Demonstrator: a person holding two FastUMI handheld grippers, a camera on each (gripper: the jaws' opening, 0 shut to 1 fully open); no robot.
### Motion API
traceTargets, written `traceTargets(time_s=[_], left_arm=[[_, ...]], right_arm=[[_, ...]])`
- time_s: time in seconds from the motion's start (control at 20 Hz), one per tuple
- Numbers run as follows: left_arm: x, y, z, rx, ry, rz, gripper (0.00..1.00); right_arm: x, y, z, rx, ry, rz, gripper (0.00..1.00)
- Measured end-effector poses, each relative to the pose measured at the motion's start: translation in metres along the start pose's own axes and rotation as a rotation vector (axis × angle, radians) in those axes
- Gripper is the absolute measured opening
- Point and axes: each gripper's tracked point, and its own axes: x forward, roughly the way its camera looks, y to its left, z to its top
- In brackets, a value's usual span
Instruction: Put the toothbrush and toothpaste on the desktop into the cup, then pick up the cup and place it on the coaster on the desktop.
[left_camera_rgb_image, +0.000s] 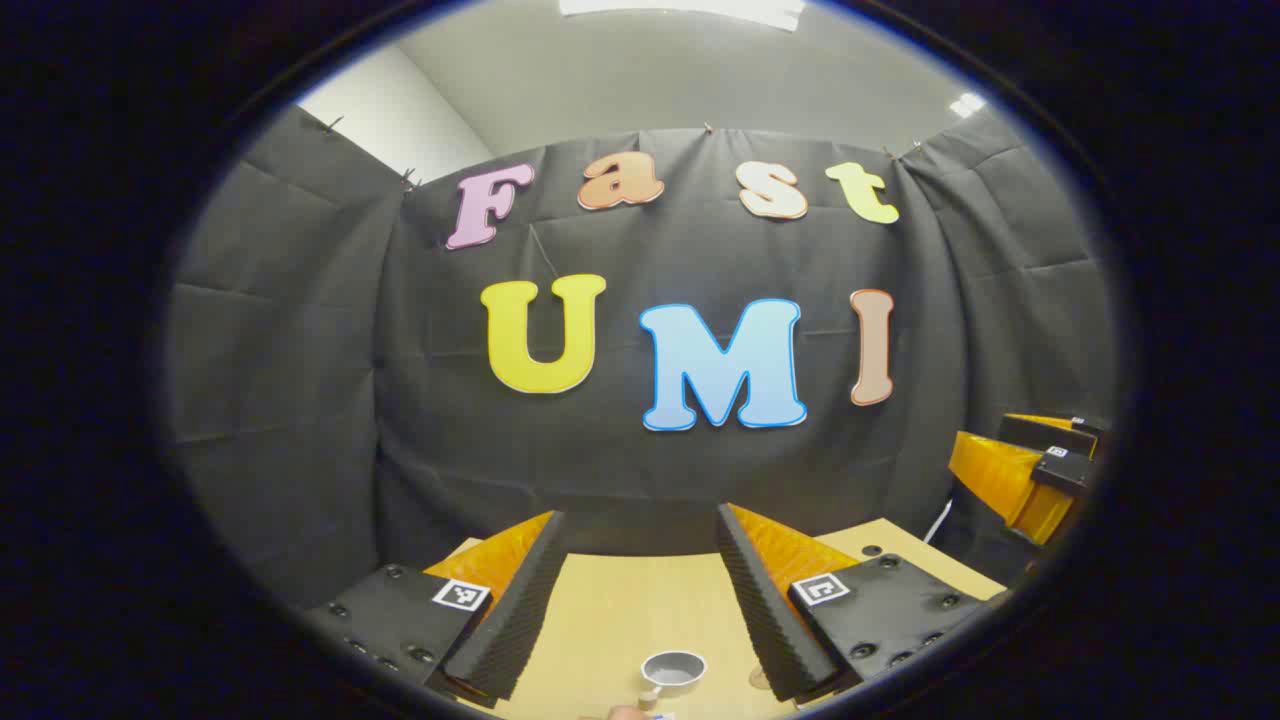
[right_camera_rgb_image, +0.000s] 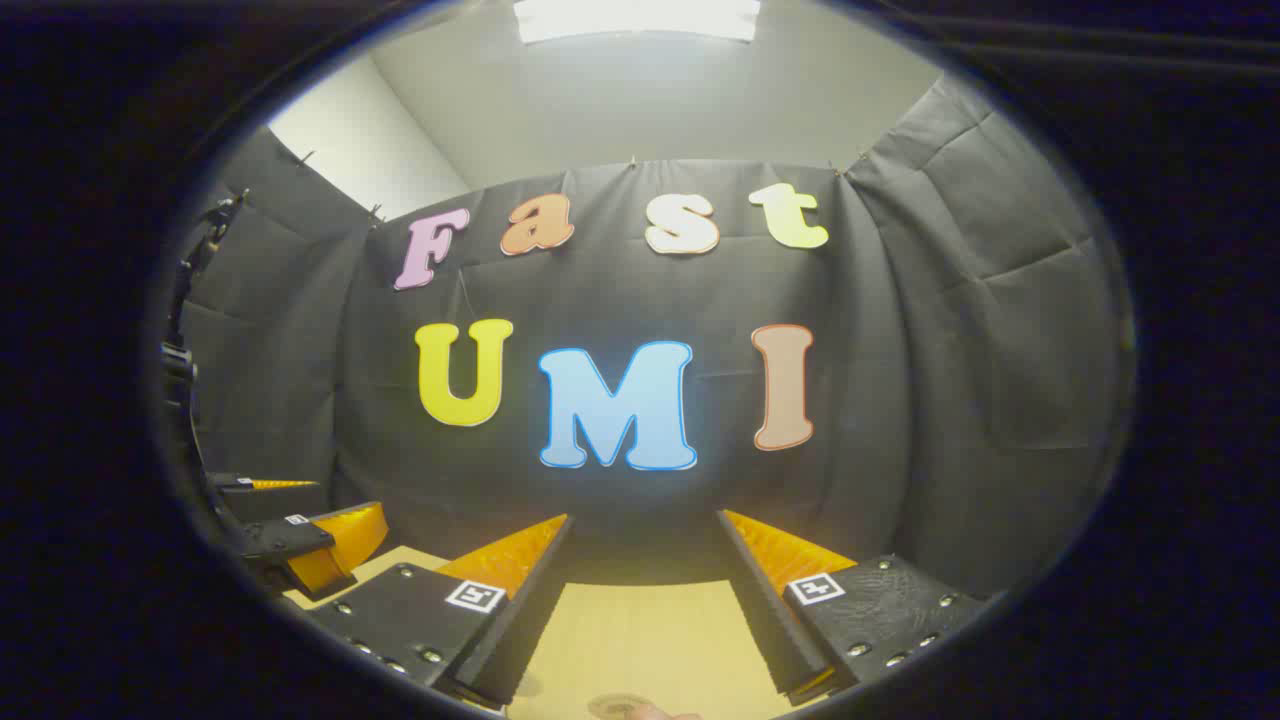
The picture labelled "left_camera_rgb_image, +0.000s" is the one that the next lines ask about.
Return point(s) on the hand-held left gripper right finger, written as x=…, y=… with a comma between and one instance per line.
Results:
x=760, y=620

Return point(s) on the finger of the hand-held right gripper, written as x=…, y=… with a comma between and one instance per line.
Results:
x=1000, y=480
x=1050, y=430

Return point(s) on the black backdrop cloth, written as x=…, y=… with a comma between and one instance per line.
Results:
x=400, y=400

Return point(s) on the round cork coaster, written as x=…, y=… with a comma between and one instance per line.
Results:
x=760, y=680

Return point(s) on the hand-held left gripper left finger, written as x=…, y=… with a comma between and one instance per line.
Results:
x=520, y=620

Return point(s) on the ceiling light panel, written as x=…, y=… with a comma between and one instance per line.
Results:
x=967, y=104
x=700, y=8

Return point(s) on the wooden desktop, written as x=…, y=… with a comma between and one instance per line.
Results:
x=620, y=610

